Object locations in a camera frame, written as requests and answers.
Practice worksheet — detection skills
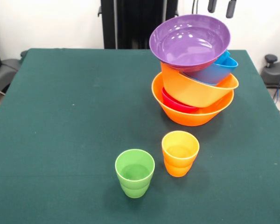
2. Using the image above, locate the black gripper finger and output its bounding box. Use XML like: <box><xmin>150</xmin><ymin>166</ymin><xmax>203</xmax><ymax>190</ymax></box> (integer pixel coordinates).
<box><xmin>207</xmin><ymin>0</ymin><xmax>217</xmax><ymax>14</ymax></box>
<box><xmin>225</xmin><ymin>0</ymin><xmax>237</xmax><ymax>19</ymax></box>

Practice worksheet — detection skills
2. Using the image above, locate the large purple bowl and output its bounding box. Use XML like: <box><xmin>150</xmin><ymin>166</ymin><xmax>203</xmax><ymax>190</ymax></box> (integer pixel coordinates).
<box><xmin>149</xmin><ymin>14</ymin><xmax>231</xmax><ymax>72</ymax></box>

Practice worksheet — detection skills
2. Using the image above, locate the blue ribbed-bottom bowl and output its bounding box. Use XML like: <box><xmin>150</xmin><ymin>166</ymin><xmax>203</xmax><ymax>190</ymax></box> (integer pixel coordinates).
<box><xmin>213</xmin><ymin>50</ymin><xmax>231</xmax><ymax>65</ymax></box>

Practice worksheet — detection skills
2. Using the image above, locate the large blue bowl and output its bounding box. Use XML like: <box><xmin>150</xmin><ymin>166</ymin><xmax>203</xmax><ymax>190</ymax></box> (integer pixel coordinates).
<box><xmin>184</xmin><ymin>57</ymin><xmax>238</xmax><ymax>84</ymax></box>

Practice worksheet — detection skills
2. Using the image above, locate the large orange bowl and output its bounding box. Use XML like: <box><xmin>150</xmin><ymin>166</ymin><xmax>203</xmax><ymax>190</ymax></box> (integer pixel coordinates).
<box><xmin>151</xmin><ymin>72</ymin><xmax>235</xmax><ymax>127</ymax></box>
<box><xmin>161</xmin><ymin>62</ymin><xmax>239</xmax><ymax>108</ymax></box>

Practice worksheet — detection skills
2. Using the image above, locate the small magenta bowl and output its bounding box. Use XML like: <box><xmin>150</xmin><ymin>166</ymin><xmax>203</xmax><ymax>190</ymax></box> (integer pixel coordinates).
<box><xmin>161</xmin><ymin>87</ymin><xmax>200</xmax><ymax>114</ymax></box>

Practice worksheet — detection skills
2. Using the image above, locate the orange cup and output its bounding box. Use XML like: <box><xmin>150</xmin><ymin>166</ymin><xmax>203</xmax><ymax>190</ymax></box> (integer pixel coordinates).
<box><xmin>161</xmin><ymin>130</ymin><xmax>200</xmax><ymax>177</ymax></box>

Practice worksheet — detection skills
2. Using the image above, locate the dark green tablecloth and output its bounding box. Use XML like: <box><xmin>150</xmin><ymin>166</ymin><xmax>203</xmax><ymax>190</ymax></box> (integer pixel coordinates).
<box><xmin>0</xmin><ymin>48</ymin><xmax>280</xmax><ymax>224</ymax></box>

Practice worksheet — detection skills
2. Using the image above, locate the green cup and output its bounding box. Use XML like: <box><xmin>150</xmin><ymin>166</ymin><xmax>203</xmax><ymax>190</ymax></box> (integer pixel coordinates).
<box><xmin>114</xmin><ymin>149</ymin><xmax>155</xmax><ymax>199</ymax></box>

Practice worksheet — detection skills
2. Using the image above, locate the black pedestal foot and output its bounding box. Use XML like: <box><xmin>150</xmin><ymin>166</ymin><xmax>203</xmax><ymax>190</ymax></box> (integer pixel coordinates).
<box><xmin>0</xmin><ymin>50</ymin><xmax>28</xmax><ymax>94</ymax></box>
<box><xmin>260</xmin><ymin>54</ymin><xmax>280</xmax><ymax>88</ymax></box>

